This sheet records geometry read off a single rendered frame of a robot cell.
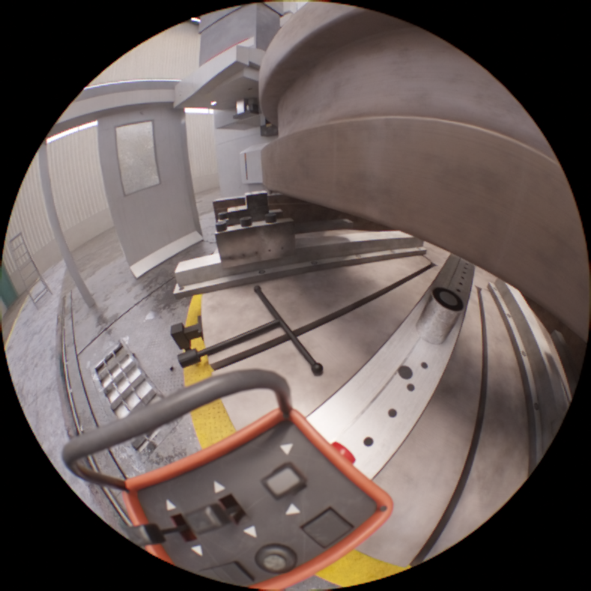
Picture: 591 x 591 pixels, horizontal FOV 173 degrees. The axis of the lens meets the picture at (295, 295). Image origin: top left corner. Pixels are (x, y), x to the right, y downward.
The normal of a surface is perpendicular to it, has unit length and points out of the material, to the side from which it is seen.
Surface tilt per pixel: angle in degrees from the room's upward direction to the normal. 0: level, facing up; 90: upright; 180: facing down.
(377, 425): 0
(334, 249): 72
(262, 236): 90
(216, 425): 0
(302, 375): 0
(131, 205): 90
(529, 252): 90
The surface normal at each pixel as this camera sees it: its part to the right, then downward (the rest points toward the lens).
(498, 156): -0.76, 0.41
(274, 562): -0.03, -0.79
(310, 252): 0.27, 0.29
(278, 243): 0.29, 0.58
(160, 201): 0.87, 0.28
